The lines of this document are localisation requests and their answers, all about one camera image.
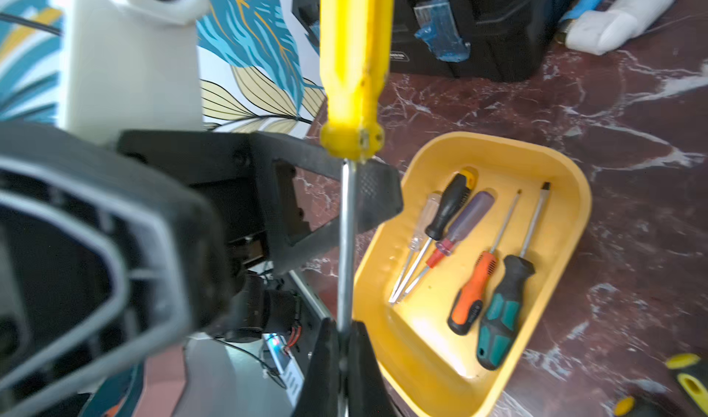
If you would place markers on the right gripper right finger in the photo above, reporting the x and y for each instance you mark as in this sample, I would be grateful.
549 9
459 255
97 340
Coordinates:
367 395

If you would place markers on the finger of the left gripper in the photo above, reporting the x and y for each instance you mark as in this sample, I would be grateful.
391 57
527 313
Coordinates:
371 195

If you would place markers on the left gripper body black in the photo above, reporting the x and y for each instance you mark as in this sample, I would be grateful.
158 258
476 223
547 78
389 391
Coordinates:
110 255

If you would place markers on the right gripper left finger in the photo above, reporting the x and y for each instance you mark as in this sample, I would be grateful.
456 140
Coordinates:
320 390

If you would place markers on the yellow black handle screwdriver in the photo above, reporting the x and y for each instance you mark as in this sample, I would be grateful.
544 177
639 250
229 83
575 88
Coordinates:
454 197

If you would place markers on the orange black handle screwdriver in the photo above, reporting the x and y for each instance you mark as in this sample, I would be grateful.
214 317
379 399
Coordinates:
469 301

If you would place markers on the green black handle screwdriver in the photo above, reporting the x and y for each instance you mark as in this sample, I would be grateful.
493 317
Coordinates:
499 326

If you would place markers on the long yellow black screwdriver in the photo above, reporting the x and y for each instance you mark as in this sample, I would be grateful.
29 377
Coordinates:
354 62

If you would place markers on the yellow dotted black screwdriver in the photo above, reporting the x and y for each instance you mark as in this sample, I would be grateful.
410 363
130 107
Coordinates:
690 374

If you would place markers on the yellow plastic tray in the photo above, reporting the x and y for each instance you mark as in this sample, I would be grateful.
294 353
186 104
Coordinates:
452 288

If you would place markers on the black plastic toolbox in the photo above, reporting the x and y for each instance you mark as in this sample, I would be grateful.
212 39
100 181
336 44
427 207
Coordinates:
500 40

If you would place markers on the white blue plug adapter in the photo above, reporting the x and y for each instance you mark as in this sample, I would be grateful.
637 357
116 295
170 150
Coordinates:
599 26

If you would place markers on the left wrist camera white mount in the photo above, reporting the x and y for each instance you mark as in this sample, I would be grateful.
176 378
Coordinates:
129 64

